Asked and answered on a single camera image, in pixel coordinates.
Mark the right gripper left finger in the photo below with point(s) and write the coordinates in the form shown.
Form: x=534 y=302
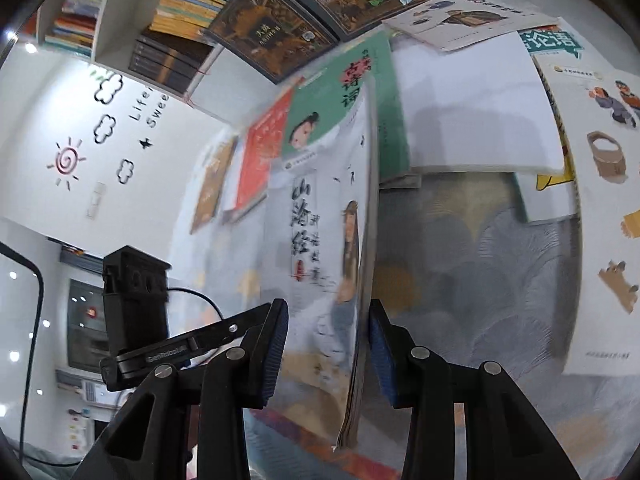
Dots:
x=242 y=377

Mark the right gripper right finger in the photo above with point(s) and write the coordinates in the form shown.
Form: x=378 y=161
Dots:
x=414 y=377

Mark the brown Aesop fables book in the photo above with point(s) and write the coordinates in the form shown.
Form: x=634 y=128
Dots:
x=216 y=163

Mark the red Pinocchio book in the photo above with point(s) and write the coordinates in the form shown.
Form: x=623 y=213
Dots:
x=262 y=144

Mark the white Shanhaijing book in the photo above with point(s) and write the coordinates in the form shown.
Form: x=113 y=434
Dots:
x=317 y=256

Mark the green poetry book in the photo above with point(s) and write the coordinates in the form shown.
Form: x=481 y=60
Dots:
x=323 y=100

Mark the white wisdom stories book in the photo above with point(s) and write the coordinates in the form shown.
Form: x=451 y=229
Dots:
x=599 y=115

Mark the patterned grey rug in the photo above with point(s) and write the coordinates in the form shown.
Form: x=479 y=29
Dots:
x=459 y=266

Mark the Lunyu teal title book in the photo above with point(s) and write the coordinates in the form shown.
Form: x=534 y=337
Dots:
x=547 y=187

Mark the white bookshelf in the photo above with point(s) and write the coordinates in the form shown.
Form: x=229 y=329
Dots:
x=222 y=78

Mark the dark ornate encyclopedia book lower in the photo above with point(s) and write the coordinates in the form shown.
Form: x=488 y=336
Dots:
x=276 y=37

